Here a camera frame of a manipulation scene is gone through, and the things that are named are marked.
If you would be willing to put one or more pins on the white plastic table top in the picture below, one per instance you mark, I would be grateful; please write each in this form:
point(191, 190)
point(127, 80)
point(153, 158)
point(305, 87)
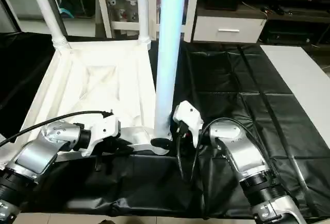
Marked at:
point(64, 92)

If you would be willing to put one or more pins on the white plastic table leg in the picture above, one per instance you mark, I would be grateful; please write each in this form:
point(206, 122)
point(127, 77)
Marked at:
point(167, 54)
point(142, 10)
point(49, 15)

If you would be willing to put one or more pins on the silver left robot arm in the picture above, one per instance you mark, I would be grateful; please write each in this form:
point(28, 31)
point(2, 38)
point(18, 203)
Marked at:
point(36, 157)

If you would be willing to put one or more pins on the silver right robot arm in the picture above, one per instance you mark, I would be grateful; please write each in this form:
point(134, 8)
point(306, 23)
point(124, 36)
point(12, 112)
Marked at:
point(239, 146)

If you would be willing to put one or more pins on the black work mat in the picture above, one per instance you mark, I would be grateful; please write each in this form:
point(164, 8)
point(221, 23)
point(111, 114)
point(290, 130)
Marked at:
point(257, 92)

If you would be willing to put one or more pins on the white drawer cabinet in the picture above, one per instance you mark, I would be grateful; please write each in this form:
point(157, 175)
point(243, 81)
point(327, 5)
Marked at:
point(206, 29)

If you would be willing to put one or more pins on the white glass door cabinet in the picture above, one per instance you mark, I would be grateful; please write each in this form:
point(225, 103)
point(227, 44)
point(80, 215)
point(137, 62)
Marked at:
point(123, 25)

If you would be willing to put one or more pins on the white flat board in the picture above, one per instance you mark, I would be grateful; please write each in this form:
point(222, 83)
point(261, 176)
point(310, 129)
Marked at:
point(304, 79)

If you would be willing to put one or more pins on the grey pole stand blue brackets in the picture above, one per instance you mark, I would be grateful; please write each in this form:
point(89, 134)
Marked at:
point(65, 11)

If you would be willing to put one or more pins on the black storage unit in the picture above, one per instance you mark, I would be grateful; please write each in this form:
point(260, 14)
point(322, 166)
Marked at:
point(80, 2)

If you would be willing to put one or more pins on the black low desk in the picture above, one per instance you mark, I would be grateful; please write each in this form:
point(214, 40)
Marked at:
point(296, 23)

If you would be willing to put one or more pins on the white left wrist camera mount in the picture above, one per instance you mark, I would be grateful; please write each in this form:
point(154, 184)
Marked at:
point(105, 128)

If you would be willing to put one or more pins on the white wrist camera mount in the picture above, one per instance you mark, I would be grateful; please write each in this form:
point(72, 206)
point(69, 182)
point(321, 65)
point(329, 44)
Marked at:
point(105, 128)
point(189, 113)

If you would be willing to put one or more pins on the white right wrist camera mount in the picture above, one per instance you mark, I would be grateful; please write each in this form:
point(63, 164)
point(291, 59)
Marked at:
point(189, 113)

